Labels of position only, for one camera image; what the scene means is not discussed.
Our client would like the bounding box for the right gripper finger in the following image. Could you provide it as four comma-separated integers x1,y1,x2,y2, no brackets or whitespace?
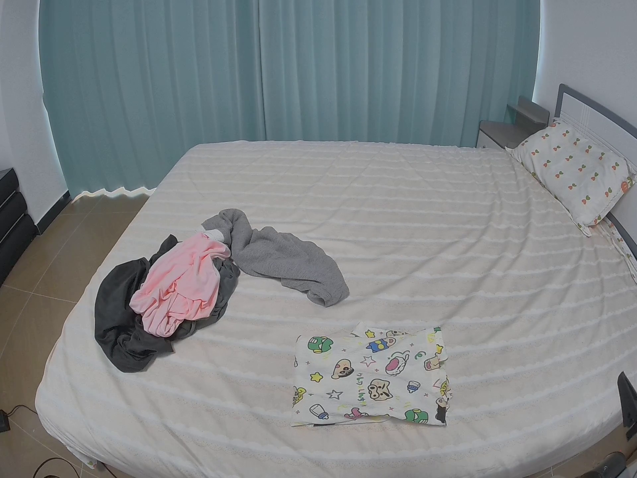
617,371,637,442
595,452,626,478

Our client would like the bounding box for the white printed pyjama top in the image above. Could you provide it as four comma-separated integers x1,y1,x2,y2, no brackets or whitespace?
291,323,453,428

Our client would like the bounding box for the white printed pillow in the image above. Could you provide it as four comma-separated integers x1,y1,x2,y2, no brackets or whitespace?
505,119,637,238

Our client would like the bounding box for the grey bedside table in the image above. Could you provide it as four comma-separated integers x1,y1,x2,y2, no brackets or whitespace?
476,96,550,149

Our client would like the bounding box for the dark grey garment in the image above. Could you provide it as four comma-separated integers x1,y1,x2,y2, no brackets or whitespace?
95,234,241,373

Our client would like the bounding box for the pink garment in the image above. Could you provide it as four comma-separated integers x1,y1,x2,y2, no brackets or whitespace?
130,232,233,338

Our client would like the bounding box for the bed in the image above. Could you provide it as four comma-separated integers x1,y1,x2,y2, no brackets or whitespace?
37,84,637,478

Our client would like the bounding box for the black chest of drawers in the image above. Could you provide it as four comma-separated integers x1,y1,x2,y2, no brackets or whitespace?
0,167,36,287

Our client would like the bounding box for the blue-green curtain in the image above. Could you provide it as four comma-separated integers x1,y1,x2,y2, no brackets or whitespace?
39,0,541,199

